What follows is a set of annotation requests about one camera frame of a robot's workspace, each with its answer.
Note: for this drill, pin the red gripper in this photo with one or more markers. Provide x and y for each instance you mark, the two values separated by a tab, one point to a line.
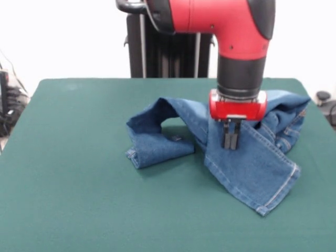
236	110

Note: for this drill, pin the blue denim jeans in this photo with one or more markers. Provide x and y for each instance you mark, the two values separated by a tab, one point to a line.
249	173

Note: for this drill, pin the dark green table cloth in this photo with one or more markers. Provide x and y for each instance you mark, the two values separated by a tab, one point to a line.
52	204

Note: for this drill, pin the black equipment box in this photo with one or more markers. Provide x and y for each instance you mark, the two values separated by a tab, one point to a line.
3	84

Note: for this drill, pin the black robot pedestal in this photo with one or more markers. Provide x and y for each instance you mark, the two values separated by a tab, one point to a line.
170	57

